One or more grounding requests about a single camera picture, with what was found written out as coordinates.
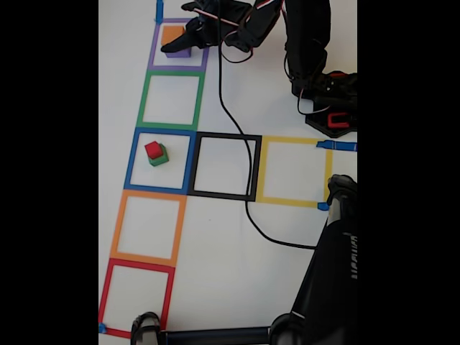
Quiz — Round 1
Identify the yellow square frame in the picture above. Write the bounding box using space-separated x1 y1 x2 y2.
255 135 334 209

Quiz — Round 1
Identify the red square frame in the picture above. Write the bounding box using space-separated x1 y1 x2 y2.
98 257 176 341

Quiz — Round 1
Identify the purple block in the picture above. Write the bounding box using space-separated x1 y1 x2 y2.
165 45 192 58

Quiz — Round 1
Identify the green block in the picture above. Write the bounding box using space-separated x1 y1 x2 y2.
147 143 170 168

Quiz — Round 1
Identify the green square frame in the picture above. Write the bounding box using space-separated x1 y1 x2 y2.
136 70 206 131

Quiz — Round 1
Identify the orange square frame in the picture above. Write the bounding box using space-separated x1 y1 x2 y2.
109 189 188 267

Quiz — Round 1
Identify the blue square frame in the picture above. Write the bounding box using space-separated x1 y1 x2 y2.
124 127 198 196

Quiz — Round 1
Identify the black camera cable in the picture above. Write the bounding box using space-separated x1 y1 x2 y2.
215 14 319 249

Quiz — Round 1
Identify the black square frame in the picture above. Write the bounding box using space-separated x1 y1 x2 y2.
187 132 262 202

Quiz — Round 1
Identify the orange block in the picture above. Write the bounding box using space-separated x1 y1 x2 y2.
160 24 187 47

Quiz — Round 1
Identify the purple square frame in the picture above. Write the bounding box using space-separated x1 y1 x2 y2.
147 17 213 73

